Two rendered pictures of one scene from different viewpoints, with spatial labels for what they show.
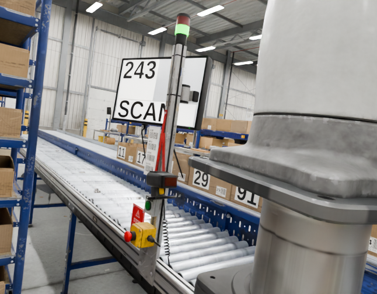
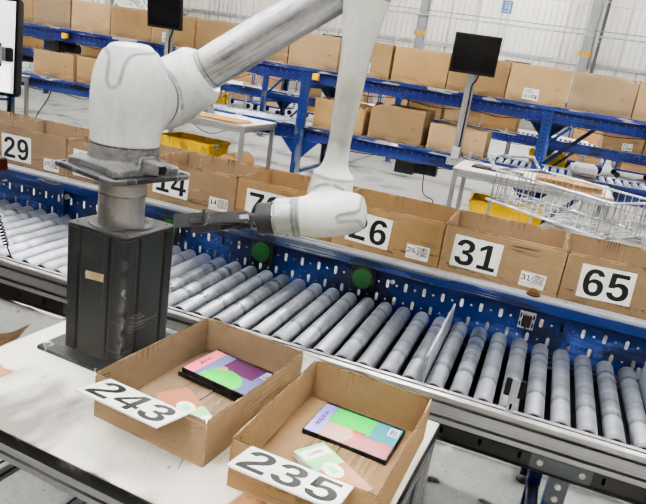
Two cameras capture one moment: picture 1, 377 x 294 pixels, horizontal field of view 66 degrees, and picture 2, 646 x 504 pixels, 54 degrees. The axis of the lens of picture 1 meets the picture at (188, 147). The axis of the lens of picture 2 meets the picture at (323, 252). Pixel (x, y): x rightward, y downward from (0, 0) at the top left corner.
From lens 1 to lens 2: 1.21 m
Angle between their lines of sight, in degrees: 37
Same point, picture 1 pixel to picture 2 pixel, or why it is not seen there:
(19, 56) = not seen: outside the picture
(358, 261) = (138, 200)
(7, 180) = not seen: outside the picture
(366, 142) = (132, 156)
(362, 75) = (128, 133)
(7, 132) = not seen: outside the picture
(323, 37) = (113, 118)
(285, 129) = (103, 151)
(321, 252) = (123, 198)
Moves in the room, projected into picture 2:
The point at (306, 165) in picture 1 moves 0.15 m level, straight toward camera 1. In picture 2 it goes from (110, 168) to (98, 183)
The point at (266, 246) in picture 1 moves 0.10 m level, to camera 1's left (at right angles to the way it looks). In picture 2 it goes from (102, 200) to (55, 200)
